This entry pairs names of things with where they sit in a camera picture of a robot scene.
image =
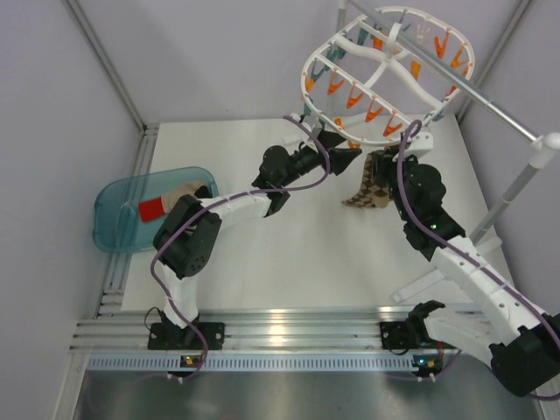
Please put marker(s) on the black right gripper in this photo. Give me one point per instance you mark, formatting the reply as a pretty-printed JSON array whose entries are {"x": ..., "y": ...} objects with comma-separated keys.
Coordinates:
[{"x": 384, "y": 161}]

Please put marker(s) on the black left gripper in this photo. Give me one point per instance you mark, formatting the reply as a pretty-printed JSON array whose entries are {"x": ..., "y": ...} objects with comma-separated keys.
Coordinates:
[{"x": 339, "y": 157}]

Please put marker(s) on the brown argyle sock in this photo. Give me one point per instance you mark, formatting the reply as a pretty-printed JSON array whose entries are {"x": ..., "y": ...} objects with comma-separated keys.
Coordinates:
[{"x": 369, "y": 195}]

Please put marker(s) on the white round clip hanger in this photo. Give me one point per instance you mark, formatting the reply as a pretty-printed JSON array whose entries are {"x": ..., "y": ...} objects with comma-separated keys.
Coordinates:
[{"x": 362, "y": 117}]

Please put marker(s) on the beige sock with red cuff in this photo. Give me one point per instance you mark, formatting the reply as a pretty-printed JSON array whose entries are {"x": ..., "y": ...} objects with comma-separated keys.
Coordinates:
[{"x": 152, "y": 209}]

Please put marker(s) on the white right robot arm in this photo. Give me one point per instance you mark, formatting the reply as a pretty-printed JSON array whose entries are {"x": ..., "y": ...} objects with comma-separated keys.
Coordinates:
[{"x": 519, "y": 342}]

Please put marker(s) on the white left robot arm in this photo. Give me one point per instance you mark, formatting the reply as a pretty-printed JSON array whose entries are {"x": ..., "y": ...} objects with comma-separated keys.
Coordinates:
[{"x": 186, "y": 240}]

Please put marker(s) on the black sock in basket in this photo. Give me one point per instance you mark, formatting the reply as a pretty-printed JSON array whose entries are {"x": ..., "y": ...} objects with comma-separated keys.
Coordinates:
[{"x": 203, "y": 192}]

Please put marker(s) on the metal drying rack stand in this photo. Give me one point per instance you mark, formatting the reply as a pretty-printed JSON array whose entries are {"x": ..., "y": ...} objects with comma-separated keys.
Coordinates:
[{"x": 503, "y": 114}]

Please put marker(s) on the teal plastic basket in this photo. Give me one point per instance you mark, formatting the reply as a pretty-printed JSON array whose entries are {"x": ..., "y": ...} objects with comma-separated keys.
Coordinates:
[{"x": 120, "y": 225}]

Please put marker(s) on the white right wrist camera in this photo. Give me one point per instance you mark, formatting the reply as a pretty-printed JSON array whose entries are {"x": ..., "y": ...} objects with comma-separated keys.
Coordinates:
[{"x": 419, "y": 145}]

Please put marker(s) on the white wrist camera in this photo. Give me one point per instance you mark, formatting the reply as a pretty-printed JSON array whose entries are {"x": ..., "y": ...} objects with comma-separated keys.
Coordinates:
[
  {"x": 306, "y": 129},
  {"x": 419, "y": 145}
]

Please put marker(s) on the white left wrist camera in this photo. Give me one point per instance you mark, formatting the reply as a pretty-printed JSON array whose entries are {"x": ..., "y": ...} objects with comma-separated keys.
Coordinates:
[{"x": 306, "y": 129}]

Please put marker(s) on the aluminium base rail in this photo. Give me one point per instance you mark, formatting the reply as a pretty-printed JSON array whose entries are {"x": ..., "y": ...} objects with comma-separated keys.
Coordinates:
[{"x": 258, "y": 341}]

